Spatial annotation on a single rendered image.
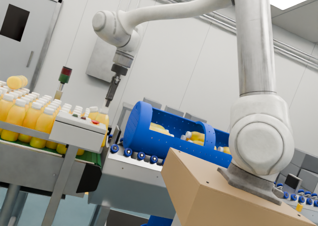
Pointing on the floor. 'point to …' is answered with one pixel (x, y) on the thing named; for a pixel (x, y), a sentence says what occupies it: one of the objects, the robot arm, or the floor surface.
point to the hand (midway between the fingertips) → (106, 106)
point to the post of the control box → (60, 185)
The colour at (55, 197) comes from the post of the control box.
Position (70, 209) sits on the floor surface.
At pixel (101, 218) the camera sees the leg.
